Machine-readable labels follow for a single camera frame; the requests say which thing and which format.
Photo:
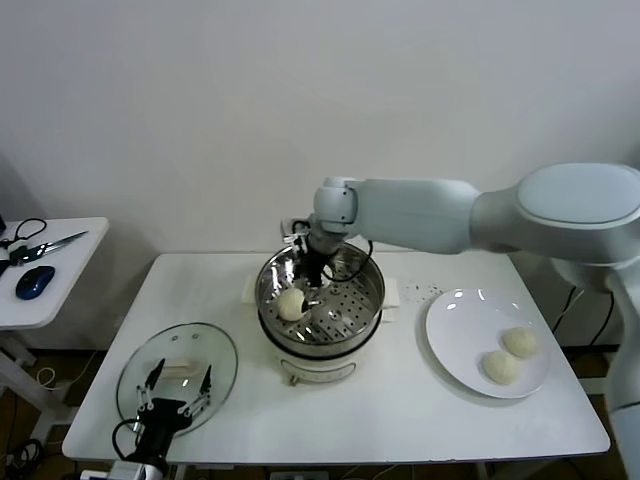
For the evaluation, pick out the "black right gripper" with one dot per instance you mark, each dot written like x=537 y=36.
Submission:
x=312 y=265

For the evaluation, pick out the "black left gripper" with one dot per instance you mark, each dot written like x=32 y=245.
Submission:
x=162 y=420

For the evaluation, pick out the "round glass pot lid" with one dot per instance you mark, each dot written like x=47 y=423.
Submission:
x=220 y=350

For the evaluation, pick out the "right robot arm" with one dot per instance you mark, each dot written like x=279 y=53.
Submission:
x=415 y=210

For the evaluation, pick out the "perforated steel steamer basket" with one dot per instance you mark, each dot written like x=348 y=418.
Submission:
x=360 y=300

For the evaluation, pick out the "white electric cooker pot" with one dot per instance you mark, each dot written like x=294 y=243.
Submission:
x=315 y=367

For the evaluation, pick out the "large white plate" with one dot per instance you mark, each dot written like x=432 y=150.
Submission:
x=460 y=330

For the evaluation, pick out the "small white side table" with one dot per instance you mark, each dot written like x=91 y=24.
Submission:
x=75 y=270

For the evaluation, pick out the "blue computer mouse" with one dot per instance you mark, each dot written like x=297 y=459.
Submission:
x=35 y=282

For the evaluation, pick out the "silver scissors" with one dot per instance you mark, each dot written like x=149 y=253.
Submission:
x=65 y=240

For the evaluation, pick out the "dark box device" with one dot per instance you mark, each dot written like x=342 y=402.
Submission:
x=1 y=227

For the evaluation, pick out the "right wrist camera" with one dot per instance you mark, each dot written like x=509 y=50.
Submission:
x=292 y=230

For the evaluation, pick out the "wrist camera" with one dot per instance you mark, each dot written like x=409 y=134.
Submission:
x=292 y=230
x=97 y=475

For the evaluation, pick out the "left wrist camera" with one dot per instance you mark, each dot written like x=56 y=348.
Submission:
x=97 y=475

